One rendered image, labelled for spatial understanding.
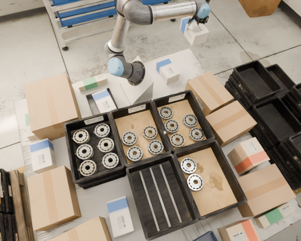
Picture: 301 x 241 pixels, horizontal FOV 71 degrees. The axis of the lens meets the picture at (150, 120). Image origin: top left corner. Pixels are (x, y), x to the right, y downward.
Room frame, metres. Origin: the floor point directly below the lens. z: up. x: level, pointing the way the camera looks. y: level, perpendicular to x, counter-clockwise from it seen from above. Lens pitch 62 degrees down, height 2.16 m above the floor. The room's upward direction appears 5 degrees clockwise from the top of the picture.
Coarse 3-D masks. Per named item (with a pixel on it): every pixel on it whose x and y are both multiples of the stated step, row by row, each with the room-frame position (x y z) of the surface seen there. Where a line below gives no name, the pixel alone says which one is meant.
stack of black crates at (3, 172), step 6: (0, 168) 0.39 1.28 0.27; (0, 174) 0.34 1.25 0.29; (6, 174) 0.36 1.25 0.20; (0, 180) 0.29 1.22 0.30; (6, 180) 0.30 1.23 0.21; (6, 186) 0.25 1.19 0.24; (6, 192) 0.20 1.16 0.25; (6, 198) 0.15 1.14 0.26; (12, 198) 0.16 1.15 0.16; (0, 204) 0.10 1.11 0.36; (6, 204) 0.11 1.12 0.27; (12, 204) 0.12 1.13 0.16; (0, 210) 0.06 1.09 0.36; (6, 210) 0.06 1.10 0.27; (12, 210) 0.07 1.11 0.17
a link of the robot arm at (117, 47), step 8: (120, 0) 1.08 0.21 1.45; (128, 0) 1.04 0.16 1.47; (120, 8) 1.07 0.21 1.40; (120, 16) 1.08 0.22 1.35; (120, 24) 1.08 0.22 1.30; (128, 24) 1.09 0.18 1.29; (120, 32) 1.08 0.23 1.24; (112, 40) 1.09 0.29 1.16; (120, 40) 1.08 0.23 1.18; (112, 48) 1.07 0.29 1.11; (120, 48) 1.08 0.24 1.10
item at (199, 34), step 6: (186, 18) 1.40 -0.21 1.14; (186, 24) 1.33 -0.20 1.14; (192, 30) 1.28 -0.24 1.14; (198, 30) 1.28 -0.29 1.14; (204, 30) 1.29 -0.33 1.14; (186, 36) 1.30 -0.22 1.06; (192, 36) 1.24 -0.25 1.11; (198, 36) 1.23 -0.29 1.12; (204, 36) 1.26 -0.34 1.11; (192, 42) 1.23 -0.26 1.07; (198, 42) 1.24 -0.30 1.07; (204, 42) 1.27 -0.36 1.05
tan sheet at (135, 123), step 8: (144, 112) 0.75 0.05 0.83; (120, 120) 0.67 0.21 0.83; (128, 120) 0.68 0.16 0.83; (136, 120) 0.68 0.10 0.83; (144, 120) 0.69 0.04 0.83; (152, 120) 0.69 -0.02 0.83; (120, 128) 0.61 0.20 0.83; (128, 128) 0.62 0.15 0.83; (136, 128) 0.62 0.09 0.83; (120, 136) 0.55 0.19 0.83; (136, 144) 0.50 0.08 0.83; (144, 144) 0.51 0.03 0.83; (144, 152) 0.45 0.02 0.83; (128, 160) 0.39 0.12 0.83
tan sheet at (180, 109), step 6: (180, 102) 0.86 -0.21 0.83; (186, 102) 0.87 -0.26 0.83; (174, 108) 0.81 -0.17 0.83; (180, 108) 0.81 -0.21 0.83; (186, 108) 0.82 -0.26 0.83; (174, 114) 0.76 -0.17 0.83; (180, 114) 0.76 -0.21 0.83; (186, 114) 0.76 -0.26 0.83; (162, 120) 0.70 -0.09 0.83; (180, 120) 0.71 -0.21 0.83; (180, 126) 0.66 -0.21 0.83; (198, 126) 0.67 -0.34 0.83; (180, 132) 0.62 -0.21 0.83; (186, 132) 0.62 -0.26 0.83; (186, 138) 0.58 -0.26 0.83; (204, 138) 0.59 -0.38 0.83; (186, 144) 0.53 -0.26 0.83
